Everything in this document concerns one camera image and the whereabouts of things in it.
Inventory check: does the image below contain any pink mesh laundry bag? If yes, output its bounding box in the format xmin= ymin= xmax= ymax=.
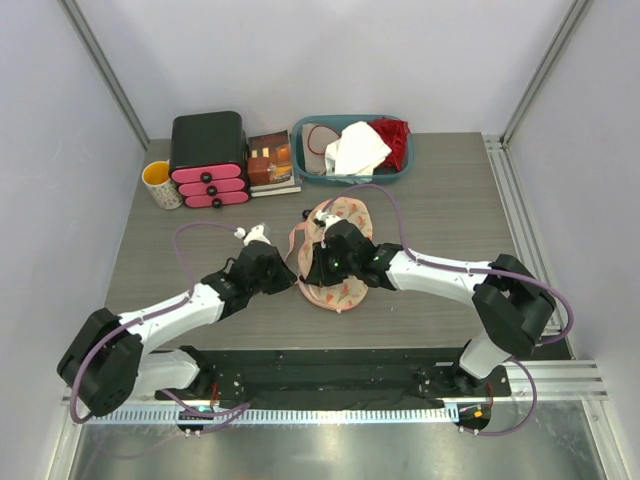
xmin=284 ymin=196 xmax=373 ymax=313

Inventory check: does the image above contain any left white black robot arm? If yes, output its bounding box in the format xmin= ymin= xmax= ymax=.
xmin=57 ymin=240 xmax=297 ymax=423

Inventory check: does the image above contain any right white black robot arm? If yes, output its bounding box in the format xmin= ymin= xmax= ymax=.
xmin=302 ymin=215 xmax=556 ymax=395

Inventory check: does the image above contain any stack of books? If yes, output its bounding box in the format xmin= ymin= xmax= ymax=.
xmin=247 ymin=130 xmax=301 ymax=198

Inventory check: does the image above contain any white cloth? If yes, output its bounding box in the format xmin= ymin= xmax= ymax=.
xmin=324 ymin=121 xmax=392 ymax=176

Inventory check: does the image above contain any teal plastic basket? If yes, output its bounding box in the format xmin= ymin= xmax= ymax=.
xmin=291 ymin=114 xmax=414 ymax=185

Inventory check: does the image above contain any grey cloth with red loop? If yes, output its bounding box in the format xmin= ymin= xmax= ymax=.
xmin=301 ymin=123 xmax=340 ymax=175

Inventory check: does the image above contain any black pink drawer organizer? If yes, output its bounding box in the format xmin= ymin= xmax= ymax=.
xmin=169 ymin=111 xmax=250 ymax=209

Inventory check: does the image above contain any red garment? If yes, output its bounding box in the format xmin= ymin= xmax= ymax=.
xmin=369 ymin=117 xmax=410 ymax=172

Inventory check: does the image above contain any yellow inside patterned mug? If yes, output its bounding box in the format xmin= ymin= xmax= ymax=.
xmin=141 ymin=160 xmax=183 ymax=210

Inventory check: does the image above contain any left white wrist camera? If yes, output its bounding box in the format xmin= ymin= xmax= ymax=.
xmin=233 ymin=223 xmax=271 ymax=246

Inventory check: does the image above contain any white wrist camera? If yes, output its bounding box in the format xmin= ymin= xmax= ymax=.
xmin=313 ymin=211 xmax=342 ymax=230
xmin=233 ymin=223 xmax=271 ymax=246

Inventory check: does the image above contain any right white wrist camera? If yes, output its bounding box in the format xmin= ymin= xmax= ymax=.
xmin=313 ymin=211 xmax=342 ymax=230

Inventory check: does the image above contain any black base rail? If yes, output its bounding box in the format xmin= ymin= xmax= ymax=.
xmin=173 ymin=348 xmax=511 ymax=411

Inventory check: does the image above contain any white slotted cable duct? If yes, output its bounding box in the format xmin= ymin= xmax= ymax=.
xmin=89 ymin=404 xmax=459 ymax=426

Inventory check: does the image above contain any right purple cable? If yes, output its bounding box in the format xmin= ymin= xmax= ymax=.
xmin=319 ymin=183 xmax=575 ymax=439

